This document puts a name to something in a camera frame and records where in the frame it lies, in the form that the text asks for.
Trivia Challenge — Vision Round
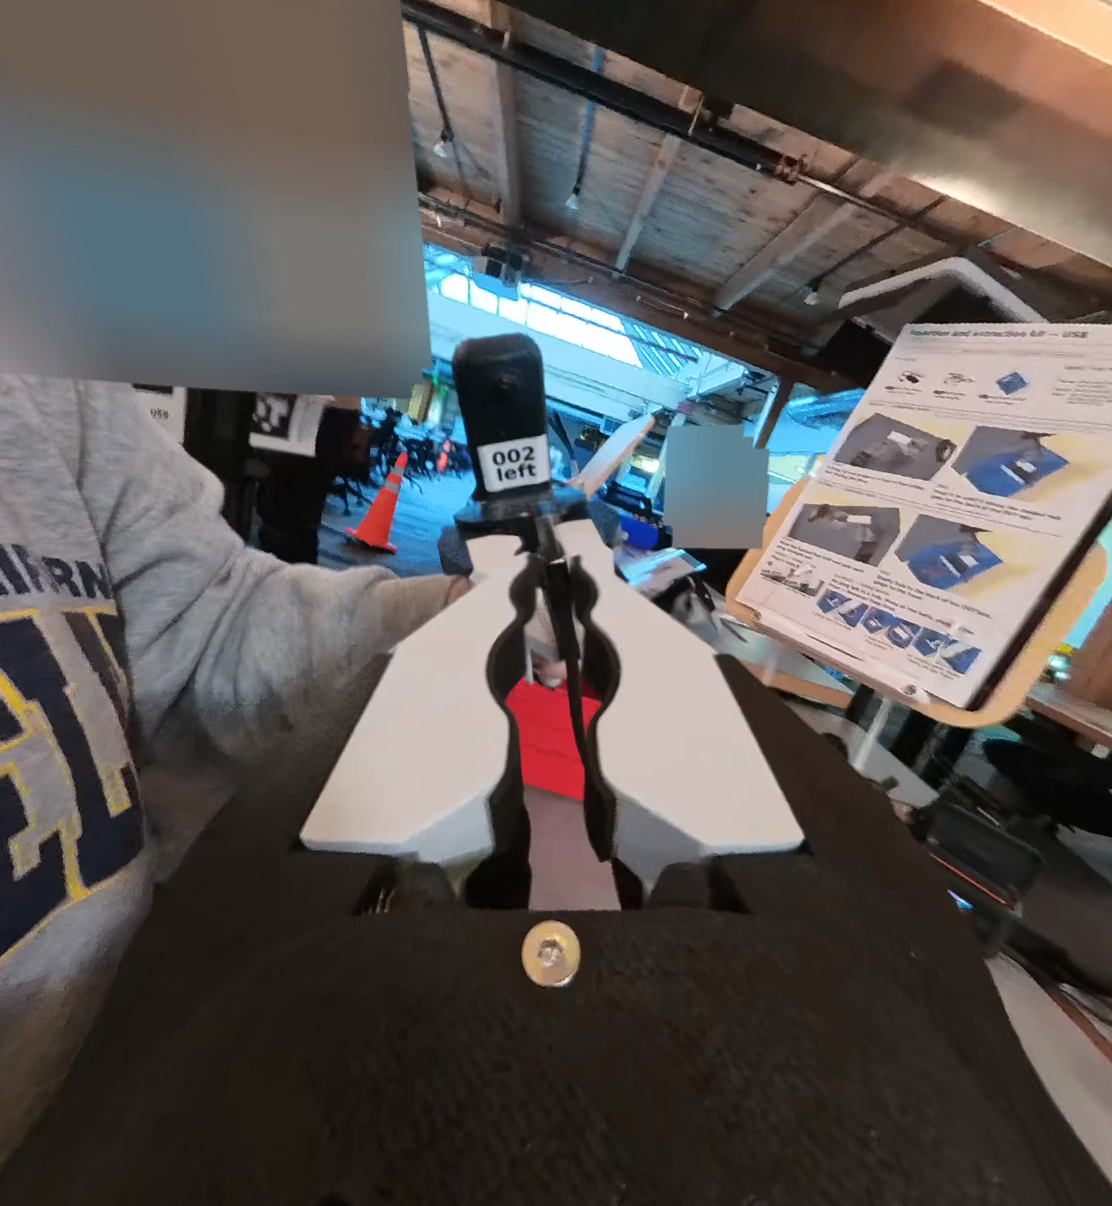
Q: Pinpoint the person's left forearm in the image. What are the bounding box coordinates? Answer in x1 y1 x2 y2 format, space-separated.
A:
133 528 475 688

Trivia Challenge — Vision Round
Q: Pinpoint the person's grey printed sweatshirt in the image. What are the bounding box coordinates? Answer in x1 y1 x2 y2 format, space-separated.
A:
0 372 266 1038

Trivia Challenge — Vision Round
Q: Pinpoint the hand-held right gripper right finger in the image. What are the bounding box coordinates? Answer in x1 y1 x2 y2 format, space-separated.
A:
566 556 807 898

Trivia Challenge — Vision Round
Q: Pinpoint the black label printer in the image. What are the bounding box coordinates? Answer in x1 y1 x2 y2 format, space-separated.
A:
919 795 1052 939

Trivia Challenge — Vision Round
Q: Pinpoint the red plastic bin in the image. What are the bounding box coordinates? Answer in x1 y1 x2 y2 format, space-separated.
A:
505 674 606 802

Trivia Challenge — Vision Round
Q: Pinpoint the white pipe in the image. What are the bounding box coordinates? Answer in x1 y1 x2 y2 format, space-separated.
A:
840 256 1052 326

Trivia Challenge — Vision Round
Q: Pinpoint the wooden instruction board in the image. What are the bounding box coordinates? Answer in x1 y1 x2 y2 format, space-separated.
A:
724 322 1112 729

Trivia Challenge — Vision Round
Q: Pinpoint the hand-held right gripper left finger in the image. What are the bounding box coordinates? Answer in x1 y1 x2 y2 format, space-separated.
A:
301 556 544 898

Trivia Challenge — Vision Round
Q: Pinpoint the orange traffic cone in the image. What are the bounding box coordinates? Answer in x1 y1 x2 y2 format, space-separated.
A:
345 451 413 558

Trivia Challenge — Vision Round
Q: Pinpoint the black white marker tag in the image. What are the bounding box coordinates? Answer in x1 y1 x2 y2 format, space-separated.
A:
249 390 324 460

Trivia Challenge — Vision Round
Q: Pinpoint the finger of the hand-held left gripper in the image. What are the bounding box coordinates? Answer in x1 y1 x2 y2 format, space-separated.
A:
466 537 525 598
556 521 628 596

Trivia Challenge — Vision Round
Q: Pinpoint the black cable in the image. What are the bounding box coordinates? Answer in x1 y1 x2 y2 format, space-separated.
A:
542 528 614 854

